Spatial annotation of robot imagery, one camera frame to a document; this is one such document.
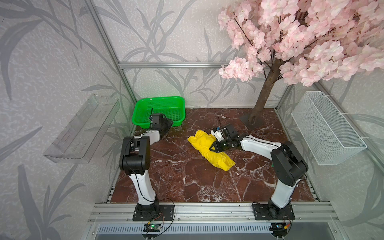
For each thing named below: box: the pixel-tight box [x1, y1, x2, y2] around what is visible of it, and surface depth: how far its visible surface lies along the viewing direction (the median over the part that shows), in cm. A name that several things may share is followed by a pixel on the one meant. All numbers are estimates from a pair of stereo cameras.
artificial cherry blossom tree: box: [218, 0, 384, 125], surface depth 54 cm
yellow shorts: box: [187, 130, 236, 172], surface depth 91 cm
